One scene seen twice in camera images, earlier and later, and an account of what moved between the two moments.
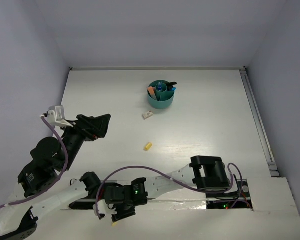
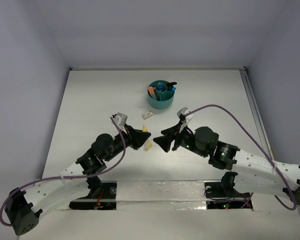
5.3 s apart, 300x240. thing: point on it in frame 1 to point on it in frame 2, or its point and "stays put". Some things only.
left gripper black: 87,127 to 130,136
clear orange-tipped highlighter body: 152,93 stays put
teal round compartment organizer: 160,95 stays put
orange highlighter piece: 150,89 stays put
